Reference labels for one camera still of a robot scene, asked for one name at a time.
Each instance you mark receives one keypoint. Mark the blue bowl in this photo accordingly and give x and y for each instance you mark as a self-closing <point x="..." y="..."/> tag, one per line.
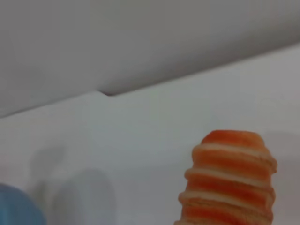
<point x="16" y="206"/>

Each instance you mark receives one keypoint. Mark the orange striped bread loaf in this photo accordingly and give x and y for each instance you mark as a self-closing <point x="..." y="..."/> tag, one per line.
<point x="229" y="182"/>

